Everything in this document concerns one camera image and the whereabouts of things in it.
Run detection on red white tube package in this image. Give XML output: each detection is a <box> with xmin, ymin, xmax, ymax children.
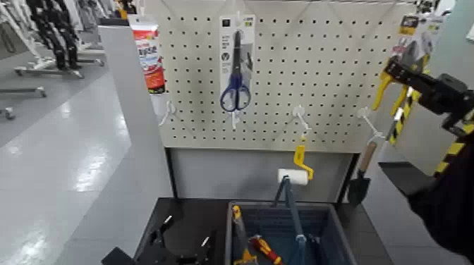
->
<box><xmin>128</xmin><ymin>14</ymin><xmax>167</xmax><ymax>95</ymax></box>

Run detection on dark green trowel wooden handle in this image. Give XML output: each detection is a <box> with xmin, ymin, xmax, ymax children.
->
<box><xmin>346</xmin><ymin>140</ymin><xmax>379</xmax><ymax>207</ymax></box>

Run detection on black humanoid robot on stand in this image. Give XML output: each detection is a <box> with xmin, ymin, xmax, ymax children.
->
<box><xmin>26</xmin><ymin>0</ymin><xmax>85</xmax><ymax>80</ymax></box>

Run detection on black cart table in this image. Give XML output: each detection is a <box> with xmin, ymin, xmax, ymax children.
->
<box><xmin>130</xmin><ymin>197</ymin><xmax>394</xmax><ymax>265</ymax></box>

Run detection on grey metal lower panel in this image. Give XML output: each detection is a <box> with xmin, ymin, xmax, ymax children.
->
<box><xmin>164</xmin><ymin>147</ymin><xmax>361</xmax><ymax>204</ymax></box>

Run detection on grey metal stand base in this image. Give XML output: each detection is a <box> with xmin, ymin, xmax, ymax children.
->
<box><xmin>0</xmin><ymin>86</ymin><xmax>48</xmax><ymax>99</ymax></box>

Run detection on white robot on stand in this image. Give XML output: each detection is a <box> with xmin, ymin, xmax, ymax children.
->
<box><xmin>0</xmin><ymin>0</ymin><xmax>54</xmax><ymax>72</ymax></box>

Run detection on yellow handled mini paint roller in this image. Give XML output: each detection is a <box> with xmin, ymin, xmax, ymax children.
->
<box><xmin>277</xmin><ymin>137</ymin><xmax>315</xmax><ymax>186</ymax></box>

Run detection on yellow grey hand tool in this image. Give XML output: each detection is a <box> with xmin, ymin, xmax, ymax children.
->
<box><xmin>231</xmin><ymin>204</ymin><xmax>259</xmax><ymax>265</ymax></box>

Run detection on blue crate handle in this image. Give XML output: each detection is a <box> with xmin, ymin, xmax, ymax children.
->
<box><xmin>272</xmin><ymin>175</ymin><xmax>308</xmax><ymax>265</ymax></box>

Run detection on grey partition panel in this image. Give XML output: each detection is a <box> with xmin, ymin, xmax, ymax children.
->
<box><xmin>372</xmin><ymin>33</ymin><xmax>432</xmax><ymax>164</ymax></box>
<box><xmin>55</xmin><ymin>25</ymin><xmax>175</xmax><ymax>265</ymax></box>

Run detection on white perforated pegboard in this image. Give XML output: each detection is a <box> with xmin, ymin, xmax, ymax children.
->
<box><xmin>143</xmin><ymin>0</ymin><xmax>418</xmax><ymax>154</ymax></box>

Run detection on white pegboard hook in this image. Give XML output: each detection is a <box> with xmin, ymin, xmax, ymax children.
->
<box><xmin>159</xmin><ymin>100</ymin><xmax>177</xmax><ymax>128</ymax></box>
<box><xmin>229</xmin><ymin>110</ymin><xmax>242</xmax><ymax>132</ymax></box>
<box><xmin>355</xmin><ymin>106</ymin><xmax>387</xmax><ymax>141</ymax></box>
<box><xmin>291</xmin><ymin>104</ymin><xmax>312</xmax><ymax>134</ymax></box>

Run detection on grey panel with hazard stripes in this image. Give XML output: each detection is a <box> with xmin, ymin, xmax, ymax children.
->
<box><xmin>384</xmin><ymin>0</ymin><xmax>474</xmax><ymax>177</ymax></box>

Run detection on red yellow screwdriver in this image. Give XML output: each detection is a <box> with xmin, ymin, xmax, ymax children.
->
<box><xmin>249</xmin><ymin>235</ymin><xmax>284</xmax><ymax>265</ymax></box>

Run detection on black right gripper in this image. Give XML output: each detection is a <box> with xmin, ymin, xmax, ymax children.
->
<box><xmin>383</xmin><ymin>56</ymin><xmax>470</xmax><ymax>116</ymax></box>

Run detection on grey plastic crate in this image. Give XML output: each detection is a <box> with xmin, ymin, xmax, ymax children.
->
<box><xmin>224</xmin><ymin>201</ymin><xmax>359</xmax><ymax>265</ymax></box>

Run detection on blue handled scissors in package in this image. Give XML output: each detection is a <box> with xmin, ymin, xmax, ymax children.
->
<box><xmin>218</xmin><ymin>13</ymin><xmax>257</xmax><ymax>113</ymax></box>

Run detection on yellow pliers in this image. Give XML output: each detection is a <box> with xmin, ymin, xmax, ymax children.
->
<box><xmin>371</xmin><ymin>13</ymin><xmax>446</xmax><ymax>117</ymax></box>

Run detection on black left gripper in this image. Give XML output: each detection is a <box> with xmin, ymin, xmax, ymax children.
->
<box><xmin>148</xmin><ymin>214</ymin><xmax>219</xmax><ymax>265</ymax></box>

